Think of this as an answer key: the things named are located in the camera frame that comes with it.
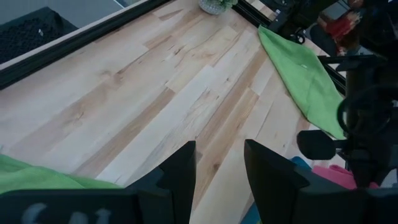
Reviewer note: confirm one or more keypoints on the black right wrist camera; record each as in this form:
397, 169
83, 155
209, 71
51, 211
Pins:
315, 144

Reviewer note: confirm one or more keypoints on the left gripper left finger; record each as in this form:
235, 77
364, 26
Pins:
174, 186

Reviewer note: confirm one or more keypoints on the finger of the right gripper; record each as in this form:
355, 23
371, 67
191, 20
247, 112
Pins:
365, 174

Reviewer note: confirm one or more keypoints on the artificial green plant in pot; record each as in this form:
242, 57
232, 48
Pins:
217, 5

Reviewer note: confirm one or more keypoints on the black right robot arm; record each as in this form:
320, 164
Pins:
377, 31

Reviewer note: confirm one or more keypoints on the red fabric item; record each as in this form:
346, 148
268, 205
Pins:
339, 31

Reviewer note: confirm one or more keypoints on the pink microfiber towel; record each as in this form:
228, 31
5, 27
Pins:
332, 177

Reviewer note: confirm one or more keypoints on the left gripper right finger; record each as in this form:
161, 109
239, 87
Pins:
273, 186

